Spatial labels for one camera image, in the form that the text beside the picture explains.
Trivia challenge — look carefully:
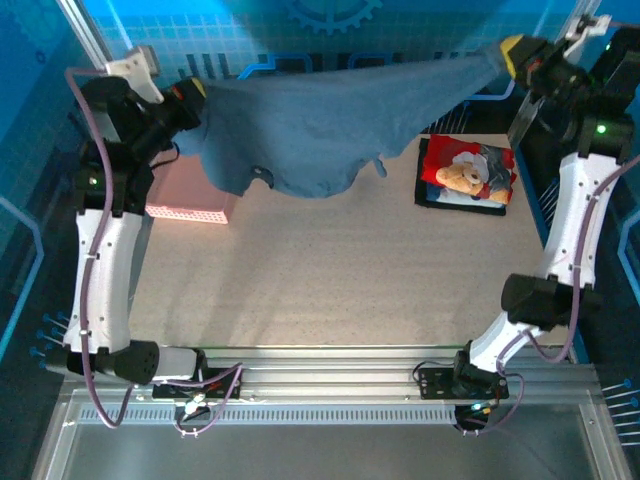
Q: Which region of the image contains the blue-grey t-shirt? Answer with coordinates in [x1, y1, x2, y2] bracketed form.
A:
[174, 42, 511, 200]

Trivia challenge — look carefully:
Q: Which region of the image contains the pink perforated plastic basket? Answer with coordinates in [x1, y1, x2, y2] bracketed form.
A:
[144, 154, 234, 225]

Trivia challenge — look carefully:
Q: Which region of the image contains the folded black t-shirt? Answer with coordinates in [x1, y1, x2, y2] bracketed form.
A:
[413, 137, 507, 217]

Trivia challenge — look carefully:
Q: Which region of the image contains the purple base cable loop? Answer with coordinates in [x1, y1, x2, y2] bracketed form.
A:
[172, 362, 246, 439]
[457, 372, 526, 436]

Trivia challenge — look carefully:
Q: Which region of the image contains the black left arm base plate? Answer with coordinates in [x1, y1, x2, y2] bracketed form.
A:
[152, 367, 241, 401]

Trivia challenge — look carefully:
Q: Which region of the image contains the aluminium rail frame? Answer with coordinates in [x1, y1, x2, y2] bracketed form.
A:
[29, 342, 634, 480]

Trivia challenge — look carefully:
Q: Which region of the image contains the folded red teddy-bear t-shirt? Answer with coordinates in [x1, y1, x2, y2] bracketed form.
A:
[419, 133, 516, 206]

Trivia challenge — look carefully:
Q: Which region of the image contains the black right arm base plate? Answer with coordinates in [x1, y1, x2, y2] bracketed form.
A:
[414, 364, 509, 401]

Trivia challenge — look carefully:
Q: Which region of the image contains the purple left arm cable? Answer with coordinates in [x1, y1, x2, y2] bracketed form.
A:
[63, 67, 151, 431]

